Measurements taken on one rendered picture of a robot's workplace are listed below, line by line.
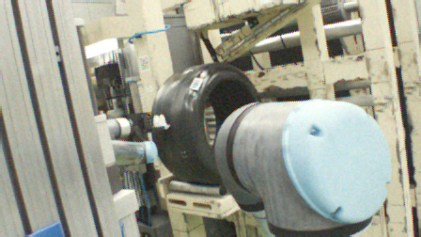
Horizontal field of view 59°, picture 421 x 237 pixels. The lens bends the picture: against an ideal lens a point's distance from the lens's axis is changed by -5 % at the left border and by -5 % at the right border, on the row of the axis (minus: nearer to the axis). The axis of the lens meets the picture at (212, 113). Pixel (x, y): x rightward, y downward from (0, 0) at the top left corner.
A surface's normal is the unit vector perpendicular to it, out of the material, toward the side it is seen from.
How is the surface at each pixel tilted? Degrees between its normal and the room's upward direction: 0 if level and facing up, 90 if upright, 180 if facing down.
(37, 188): 90
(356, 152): 82
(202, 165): 113
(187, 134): 88
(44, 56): 90
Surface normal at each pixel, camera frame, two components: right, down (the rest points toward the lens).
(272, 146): -0.85, -0.22
